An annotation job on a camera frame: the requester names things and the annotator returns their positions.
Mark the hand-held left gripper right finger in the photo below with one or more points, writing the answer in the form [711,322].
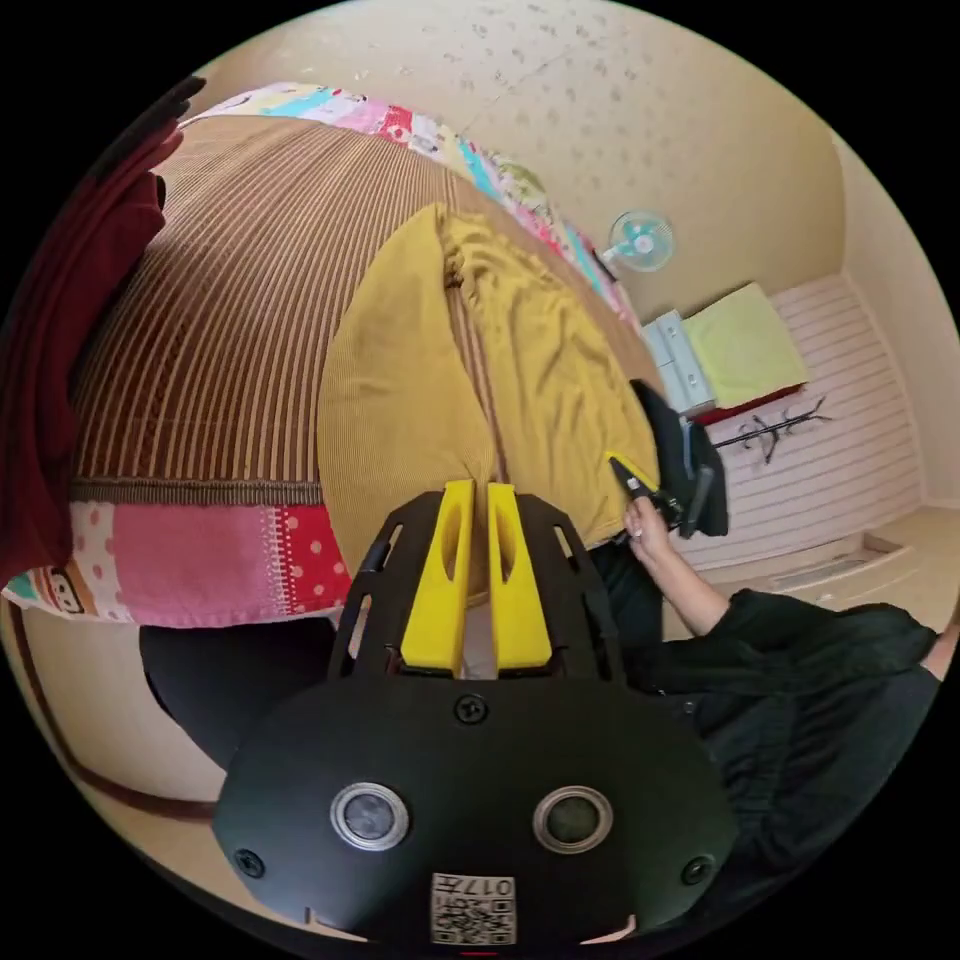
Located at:
[519,600]

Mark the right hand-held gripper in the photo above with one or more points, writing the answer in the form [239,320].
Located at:
[675,435]

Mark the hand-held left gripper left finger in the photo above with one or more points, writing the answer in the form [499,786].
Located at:
[431,592]

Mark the mustard brown long sleeve shirt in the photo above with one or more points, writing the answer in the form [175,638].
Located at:
[390,420]

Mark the person's right forearm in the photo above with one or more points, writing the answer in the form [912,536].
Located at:
[694,592]

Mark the person's right hand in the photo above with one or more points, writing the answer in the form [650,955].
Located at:
[652,532]

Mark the black coat rack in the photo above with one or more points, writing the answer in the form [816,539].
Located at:
[776,431]

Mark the white cupboard with green cloth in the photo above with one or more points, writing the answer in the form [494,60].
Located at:
[739,352]

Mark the person's body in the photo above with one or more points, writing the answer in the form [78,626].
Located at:
[795,720]

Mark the bed with striped woven mat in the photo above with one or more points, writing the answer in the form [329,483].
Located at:
[225,322]

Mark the pile of clothes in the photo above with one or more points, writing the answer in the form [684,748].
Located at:
[67,315]

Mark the teal wall fan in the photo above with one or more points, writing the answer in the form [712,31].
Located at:
[640,241]

